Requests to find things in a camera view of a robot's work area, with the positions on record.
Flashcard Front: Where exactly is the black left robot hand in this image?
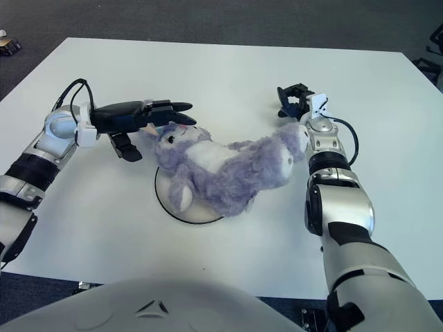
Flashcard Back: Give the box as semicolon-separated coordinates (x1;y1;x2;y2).
90;99;197;163

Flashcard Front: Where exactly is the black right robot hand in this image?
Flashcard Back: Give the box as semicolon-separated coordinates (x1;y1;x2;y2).
275;82;316;120

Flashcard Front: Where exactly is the purple plush bunny doll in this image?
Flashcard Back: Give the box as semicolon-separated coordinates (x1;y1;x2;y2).
140;120;311;219

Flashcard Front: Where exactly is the white plate with black rim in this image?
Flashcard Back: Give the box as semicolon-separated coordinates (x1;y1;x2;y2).
154;165;226;225

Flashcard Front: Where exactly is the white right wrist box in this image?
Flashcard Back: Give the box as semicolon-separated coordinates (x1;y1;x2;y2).
309;92;329;117

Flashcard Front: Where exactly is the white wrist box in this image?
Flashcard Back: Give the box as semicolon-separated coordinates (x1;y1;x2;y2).
309;92;329;117
74;102;101;148

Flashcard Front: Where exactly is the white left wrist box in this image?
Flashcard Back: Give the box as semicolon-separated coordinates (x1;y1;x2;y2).
74;102;101;148

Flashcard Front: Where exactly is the black cardboard box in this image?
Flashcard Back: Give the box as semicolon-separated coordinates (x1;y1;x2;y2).
0;37;22;57

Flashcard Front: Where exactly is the black office chair base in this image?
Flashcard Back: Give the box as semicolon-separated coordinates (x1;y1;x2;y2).
413;27;443;82

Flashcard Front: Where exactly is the grey robot torso shell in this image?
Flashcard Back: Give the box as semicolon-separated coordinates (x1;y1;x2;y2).
0;276;295;332

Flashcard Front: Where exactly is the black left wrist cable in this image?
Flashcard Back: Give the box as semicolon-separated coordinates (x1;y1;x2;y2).
55;78;96;117

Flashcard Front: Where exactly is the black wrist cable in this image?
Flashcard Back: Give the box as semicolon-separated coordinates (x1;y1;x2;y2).
55;78;96;117
332;117;359;165

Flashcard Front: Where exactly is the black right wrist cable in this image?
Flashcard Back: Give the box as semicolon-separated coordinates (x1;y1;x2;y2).
332;117;359;165

